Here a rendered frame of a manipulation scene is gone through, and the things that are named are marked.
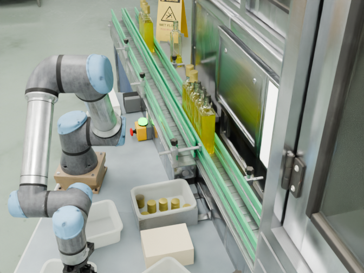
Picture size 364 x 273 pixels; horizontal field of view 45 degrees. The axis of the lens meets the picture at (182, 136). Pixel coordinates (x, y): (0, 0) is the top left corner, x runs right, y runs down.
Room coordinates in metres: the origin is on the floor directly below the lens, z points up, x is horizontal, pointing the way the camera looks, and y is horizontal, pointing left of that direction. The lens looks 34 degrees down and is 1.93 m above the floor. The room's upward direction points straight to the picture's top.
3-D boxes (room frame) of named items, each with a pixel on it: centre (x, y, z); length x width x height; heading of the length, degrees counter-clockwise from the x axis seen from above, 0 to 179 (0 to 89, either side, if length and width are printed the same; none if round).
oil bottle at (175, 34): (2.30, 0.03, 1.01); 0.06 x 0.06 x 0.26; 17
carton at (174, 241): (1.03, 0.05, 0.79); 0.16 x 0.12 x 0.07; 103
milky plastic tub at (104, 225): (1.11, 0.34, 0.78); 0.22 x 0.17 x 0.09; 112
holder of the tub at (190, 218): (1.23, 0.04, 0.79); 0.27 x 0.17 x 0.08; 106
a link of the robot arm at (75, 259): (0.80, 0.29, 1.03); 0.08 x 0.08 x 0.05
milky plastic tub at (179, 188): (1.22, 0.07, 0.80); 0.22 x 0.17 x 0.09; 106
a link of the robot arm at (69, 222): (0.80, 0.29, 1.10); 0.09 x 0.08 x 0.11; 0
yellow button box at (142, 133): (1.76, 0.19, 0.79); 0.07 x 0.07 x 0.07; 16
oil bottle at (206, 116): (1.46, -0.10, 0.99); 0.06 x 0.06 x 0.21; 16
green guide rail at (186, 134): (2.25, 0.19, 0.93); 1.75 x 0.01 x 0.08; 16
